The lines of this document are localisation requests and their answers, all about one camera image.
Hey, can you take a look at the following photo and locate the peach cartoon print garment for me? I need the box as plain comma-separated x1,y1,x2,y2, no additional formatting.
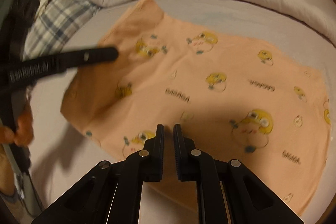
60,0,331,214

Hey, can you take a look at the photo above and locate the person's left hand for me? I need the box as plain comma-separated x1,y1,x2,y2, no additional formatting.
0,103,35,196

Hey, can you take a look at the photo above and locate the plaid pillow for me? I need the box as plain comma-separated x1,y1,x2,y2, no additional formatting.
23,0,100,60

